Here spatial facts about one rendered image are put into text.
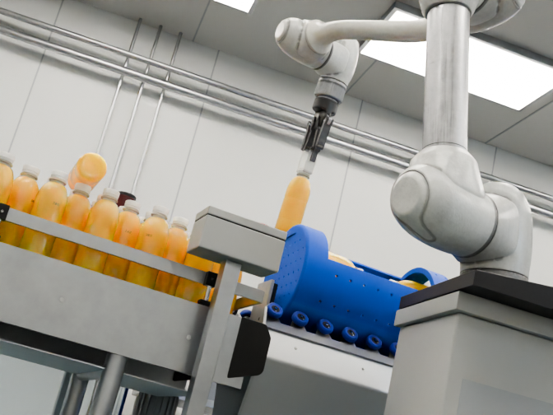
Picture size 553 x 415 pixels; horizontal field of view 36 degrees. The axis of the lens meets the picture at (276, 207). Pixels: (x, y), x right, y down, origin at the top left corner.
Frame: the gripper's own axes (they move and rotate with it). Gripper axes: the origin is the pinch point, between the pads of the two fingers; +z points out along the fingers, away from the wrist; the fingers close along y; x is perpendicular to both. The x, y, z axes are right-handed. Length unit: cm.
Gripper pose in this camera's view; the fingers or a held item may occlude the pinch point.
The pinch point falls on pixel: (307, 162)
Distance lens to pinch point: 253.7
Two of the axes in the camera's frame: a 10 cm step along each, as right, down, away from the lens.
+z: -3.0, 9.4, -1.6
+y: -4.1, 0.3, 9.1
